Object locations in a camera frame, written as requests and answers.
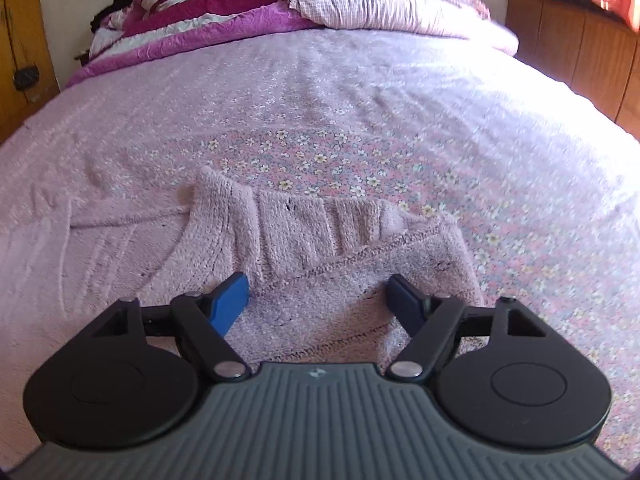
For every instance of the magenta white quilt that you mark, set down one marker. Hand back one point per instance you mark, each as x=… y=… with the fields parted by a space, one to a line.
x=225 y=10

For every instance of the floral bed sheet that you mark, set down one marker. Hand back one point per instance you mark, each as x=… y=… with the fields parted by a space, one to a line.
x=350 y=160

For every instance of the wooden wardrobe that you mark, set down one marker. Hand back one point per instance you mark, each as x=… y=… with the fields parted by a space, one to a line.
x=20 y=35

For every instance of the wooden cabinet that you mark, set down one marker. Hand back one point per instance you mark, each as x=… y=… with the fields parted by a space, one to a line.
x=565 y=45

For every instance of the pink checkered pillow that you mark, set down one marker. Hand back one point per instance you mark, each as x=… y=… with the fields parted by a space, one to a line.
x=380 y=5

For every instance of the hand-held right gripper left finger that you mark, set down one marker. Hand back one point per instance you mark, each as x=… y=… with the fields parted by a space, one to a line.
x=231 y=300

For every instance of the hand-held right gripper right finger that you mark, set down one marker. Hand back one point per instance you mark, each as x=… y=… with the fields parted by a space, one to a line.
x=404 y=302

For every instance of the pink knit sweater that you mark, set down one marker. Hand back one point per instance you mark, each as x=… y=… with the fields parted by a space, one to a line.
x=310 y=240

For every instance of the dark clothes pile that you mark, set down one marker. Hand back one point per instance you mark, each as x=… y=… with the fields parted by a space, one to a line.
x=117 y=5

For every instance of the small black purse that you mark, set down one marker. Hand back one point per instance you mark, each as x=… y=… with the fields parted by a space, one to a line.
x=26 y=78

